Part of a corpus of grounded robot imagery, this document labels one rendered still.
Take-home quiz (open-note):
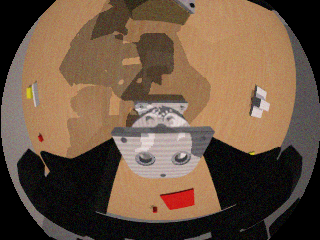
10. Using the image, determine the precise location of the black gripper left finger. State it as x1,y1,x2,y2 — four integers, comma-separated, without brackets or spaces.
40,137,121,215

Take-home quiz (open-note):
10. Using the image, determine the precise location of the red flat plate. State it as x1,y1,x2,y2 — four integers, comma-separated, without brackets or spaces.
160,188,195,209

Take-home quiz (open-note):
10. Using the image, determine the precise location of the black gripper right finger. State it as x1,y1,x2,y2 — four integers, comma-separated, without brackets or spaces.
203,137,281,211

